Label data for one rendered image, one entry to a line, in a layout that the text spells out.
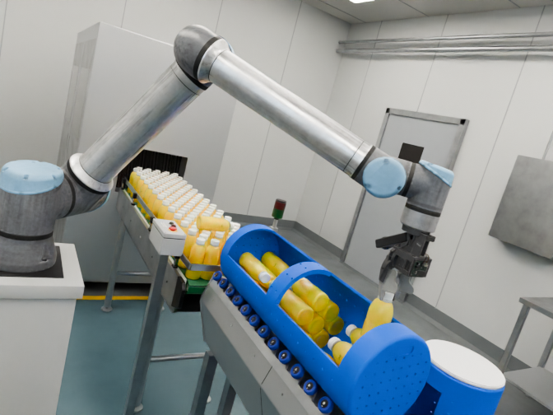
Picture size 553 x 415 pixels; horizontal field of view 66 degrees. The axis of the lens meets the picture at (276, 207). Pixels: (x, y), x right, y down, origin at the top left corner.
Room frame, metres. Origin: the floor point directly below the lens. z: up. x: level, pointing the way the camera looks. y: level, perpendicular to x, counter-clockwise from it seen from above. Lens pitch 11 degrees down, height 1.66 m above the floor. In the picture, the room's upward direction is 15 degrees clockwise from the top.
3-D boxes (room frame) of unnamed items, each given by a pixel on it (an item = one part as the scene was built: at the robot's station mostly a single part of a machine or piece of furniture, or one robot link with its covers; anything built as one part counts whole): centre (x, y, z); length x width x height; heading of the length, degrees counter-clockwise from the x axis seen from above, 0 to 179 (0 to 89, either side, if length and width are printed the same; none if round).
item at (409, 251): (1.08, -0.37, 1.43); 0.09 x 0.08 x 0.12; 32
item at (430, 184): (1.09, -0.36, 1.60); 0.10 x 0.09 x 0.12; 79
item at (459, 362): (1.39, -0.77, 1.03); 0.28 x 0.28 x 0.01
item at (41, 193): (1.13, 0.67, 1.29); 0.17 x 0.15 x 0.18; 169
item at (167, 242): (1.82, 0.44, 1.05); 0.20 x 0.10 x 0.10; 32
